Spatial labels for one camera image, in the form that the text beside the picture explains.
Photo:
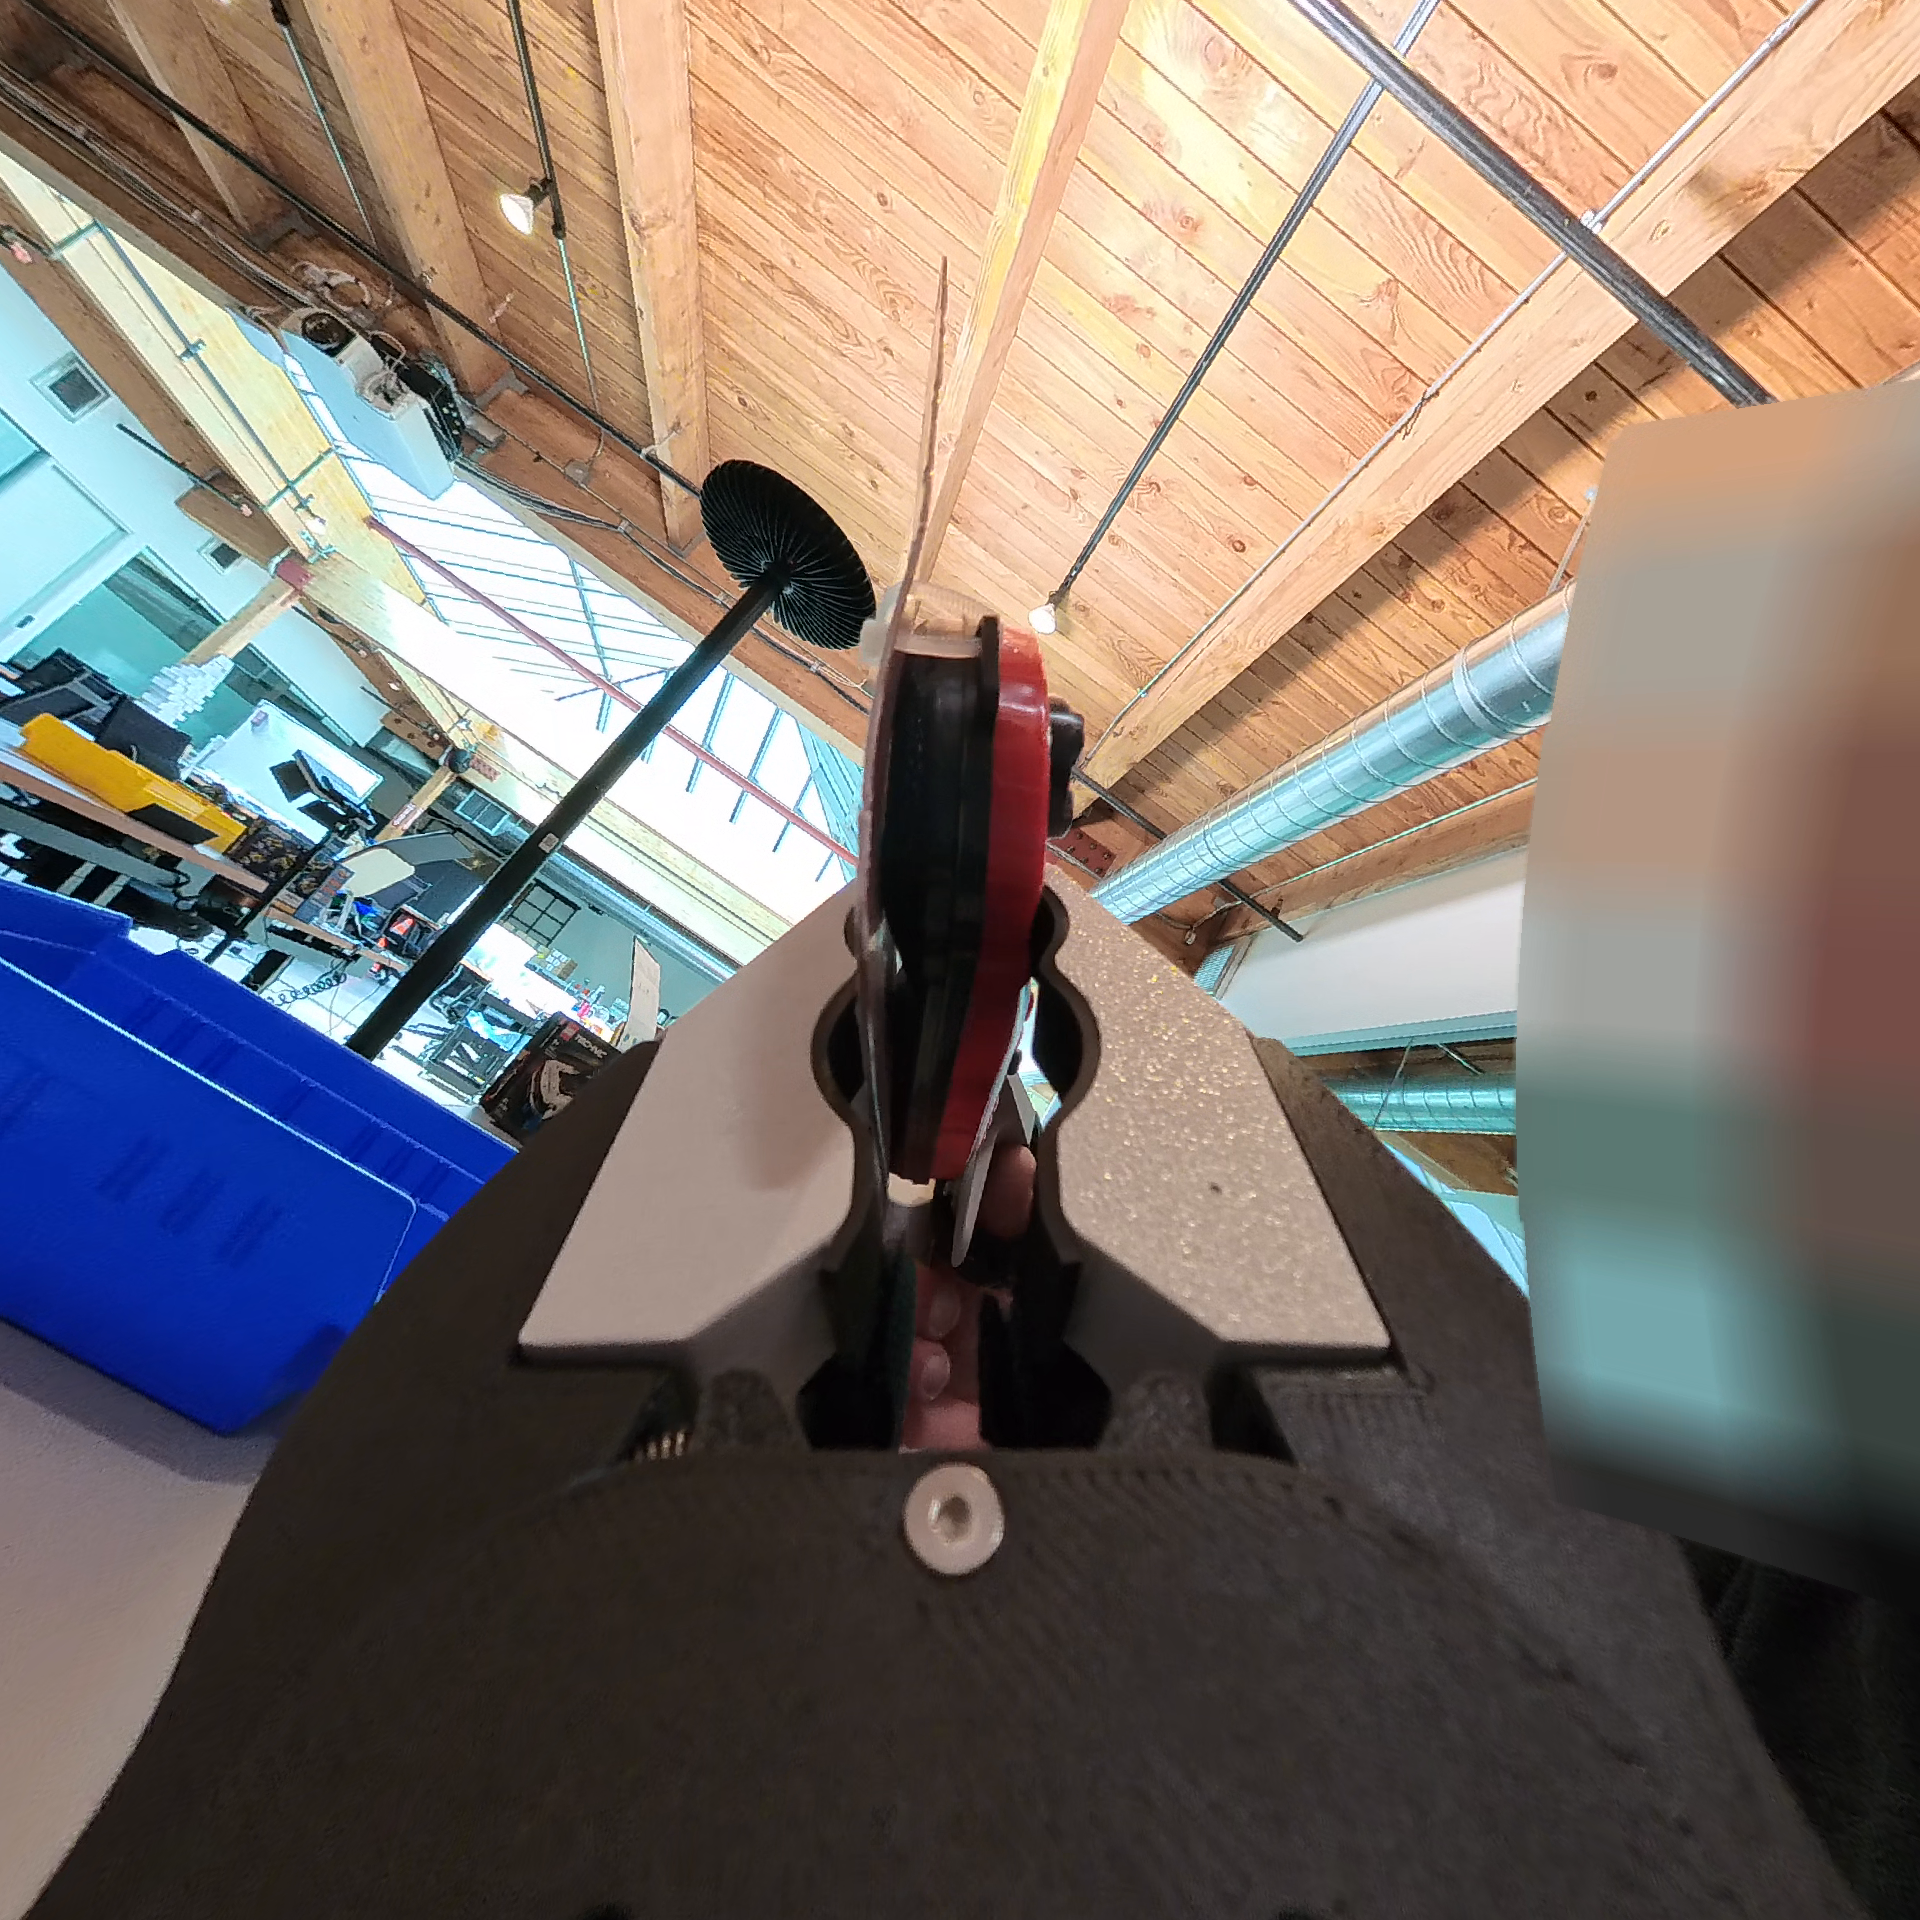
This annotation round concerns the black ceiling pipe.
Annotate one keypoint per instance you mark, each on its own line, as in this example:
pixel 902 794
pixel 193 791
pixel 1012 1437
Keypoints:
pixel 1531 194

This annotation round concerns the black pole with finned disc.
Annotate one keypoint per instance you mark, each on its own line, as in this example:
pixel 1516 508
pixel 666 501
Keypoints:
pixel 787 546

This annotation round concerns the red black packaged tool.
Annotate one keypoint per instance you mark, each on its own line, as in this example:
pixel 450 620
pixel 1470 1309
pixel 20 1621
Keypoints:
pixel 1005 839

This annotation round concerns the person's right hand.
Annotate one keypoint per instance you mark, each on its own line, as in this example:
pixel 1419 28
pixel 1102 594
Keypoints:
pixel 939 1359

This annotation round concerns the black track spotlight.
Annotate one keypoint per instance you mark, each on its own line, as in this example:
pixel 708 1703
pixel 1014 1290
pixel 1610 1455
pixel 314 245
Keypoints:
pixel 1046 612
pixel 523 202

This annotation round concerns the blue plastic bin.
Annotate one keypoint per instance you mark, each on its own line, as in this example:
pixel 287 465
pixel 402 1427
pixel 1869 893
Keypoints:
pixel 181 1170

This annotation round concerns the black cardboard box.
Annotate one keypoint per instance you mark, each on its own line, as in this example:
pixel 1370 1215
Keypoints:
pixel 557 1068

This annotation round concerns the yellow plastic bin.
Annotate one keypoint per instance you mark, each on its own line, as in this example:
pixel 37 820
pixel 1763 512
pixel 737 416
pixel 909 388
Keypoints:
pixel 129 780

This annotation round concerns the silver ventilation duct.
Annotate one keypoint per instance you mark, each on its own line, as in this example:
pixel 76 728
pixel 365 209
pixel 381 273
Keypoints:
pixel 1350 749
pixel 1425 1107

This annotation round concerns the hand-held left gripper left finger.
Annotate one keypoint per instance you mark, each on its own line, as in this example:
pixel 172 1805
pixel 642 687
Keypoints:
pixel 691 1201

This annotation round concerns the person's black jacket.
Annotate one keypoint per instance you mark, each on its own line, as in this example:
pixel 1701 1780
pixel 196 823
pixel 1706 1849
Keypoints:
pixel 1829 1770

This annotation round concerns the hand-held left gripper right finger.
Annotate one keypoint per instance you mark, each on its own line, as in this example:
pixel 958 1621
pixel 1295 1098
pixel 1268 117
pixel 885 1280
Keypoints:
pixel 1215 1201

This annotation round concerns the white ceiling unit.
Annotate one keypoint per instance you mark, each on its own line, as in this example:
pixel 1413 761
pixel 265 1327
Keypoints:
pixel 377 411

